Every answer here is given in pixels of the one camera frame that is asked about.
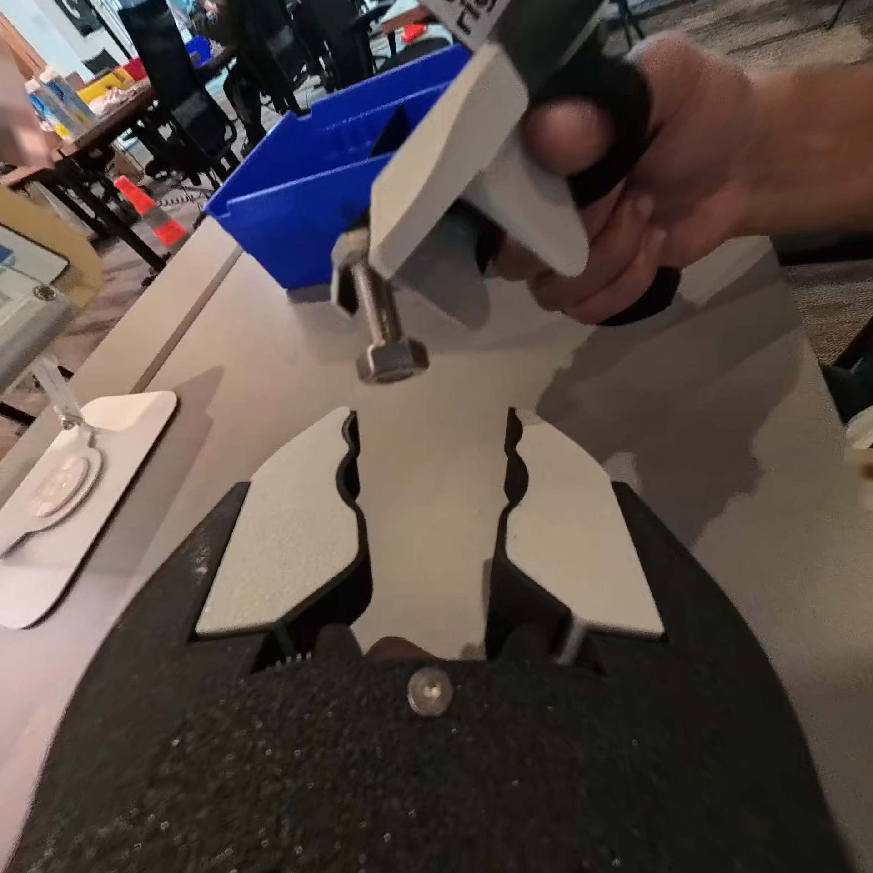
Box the black bin divider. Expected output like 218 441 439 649
368 105 411 159

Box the person's right hand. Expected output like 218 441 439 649
498 33 773 325

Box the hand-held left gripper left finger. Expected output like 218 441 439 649
194 408 375 638

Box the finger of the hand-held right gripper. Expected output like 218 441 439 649
367 43 533 282
330 254 360 315

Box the long wooden office desk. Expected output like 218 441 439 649
0 78 159 207

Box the white labelled bottle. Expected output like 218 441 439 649
49 68 98 128
26 78 67 142

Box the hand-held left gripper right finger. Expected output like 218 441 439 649
486 408 666 666

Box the printed instruction sheet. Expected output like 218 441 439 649
0 225 69 302

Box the steel hex bolt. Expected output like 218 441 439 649
348 259 431 384

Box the black office chair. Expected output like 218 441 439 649
119 0 241 186

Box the orange traffic cone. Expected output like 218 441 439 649
112 175 190 249

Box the white tablet stand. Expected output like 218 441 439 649
0 283 178 630

